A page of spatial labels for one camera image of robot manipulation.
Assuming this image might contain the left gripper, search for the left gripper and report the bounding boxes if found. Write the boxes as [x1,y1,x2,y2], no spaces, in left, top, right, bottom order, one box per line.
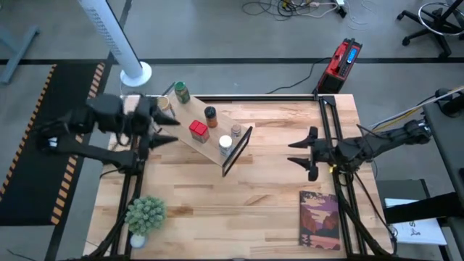
[130,96,181,161]

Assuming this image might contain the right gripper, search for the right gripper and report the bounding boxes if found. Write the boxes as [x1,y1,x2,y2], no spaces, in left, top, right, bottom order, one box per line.
[287,125,349,182]

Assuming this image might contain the tan lid spice jar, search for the tan lid spice jar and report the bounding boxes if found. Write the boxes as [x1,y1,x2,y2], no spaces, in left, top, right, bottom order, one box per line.
[156,95,173,114]

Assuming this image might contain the red lid paprika tin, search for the red lid paprika tin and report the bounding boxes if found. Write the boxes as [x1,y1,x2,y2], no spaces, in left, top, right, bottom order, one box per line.
[188,119,211,144]

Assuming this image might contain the green lid spice jar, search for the green lid spice jar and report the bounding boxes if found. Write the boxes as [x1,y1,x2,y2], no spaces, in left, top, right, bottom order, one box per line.
[173,81,191,105]

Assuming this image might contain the orange spice bottle black lid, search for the orange spice bottle black lid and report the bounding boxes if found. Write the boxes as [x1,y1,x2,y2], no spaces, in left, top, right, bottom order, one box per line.
[203,105,219,129]

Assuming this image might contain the white lid spice jar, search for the white lid spice jar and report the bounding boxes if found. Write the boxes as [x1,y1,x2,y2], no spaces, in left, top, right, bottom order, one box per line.
[217,134,234,158]

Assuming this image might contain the white pole stand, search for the white pole stand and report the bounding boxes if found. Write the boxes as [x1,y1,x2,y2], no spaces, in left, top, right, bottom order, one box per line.
[78,0,153,88]

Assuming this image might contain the landscape cover book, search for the landscape cover book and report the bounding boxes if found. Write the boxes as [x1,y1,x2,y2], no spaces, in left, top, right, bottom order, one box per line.
[299,190,342,252]

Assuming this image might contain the green potted artificial plant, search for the green potted artificial plant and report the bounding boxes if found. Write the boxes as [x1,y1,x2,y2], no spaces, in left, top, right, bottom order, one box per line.
[124,194,168,250]

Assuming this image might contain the red black power station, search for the red black power station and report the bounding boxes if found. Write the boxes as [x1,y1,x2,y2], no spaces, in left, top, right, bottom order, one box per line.
[312,37,364,95]

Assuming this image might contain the white printed paper sheet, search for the white printed paper sheet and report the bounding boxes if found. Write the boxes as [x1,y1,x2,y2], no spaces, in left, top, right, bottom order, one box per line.
[384,197,449,247]

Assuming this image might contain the black hazard striped floor mat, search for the black hazard striped floor mat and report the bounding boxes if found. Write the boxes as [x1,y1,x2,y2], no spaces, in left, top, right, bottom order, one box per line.
[0,62,107,227]

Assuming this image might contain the dark grey desk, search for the dark grey desk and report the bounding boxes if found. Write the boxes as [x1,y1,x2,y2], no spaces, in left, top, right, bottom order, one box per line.
[422,99,464,204]

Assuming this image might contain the black power strip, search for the black power strip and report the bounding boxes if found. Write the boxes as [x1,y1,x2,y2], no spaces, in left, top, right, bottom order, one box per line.
[333,0,348,18]

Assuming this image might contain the grey desk foot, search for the grey desk foot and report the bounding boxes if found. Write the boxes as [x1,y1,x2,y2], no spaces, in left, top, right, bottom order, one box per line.
[0,24,41,86]

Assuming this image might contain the black office chair base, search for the black office chair base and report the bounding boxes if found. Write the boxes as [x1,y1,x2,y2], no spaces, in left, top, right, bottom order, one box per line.
[396,0,464,59]

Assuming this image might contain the wooden shelf black metal frame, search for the wooden shelf black metal frame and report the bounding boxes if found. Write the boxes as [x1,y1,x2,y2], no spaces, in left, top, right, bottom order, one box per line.
[144,81,254,178]

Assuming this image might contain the black power cable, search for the black power cable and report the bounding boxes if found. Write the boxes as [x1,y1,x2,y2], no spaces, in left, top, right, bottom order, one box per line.
[266,57,334,95]

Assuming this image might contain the black metal table frame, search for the black metal table frame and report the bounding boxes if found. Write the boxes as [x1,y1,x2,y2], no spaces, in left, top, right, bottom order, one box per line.
[82,94,397,261]

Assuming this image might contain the yellow white cable bundle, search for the yellow white cable bundle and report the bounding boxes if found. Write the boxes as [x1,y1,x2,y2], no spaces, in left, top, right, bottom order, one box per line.
[369,85,464,131]

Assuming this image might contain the tangled floor cables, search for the tangled floor cables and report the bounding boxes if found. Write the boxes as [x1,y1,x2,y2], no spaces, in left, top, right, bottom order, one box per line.
[241,0,336,21]

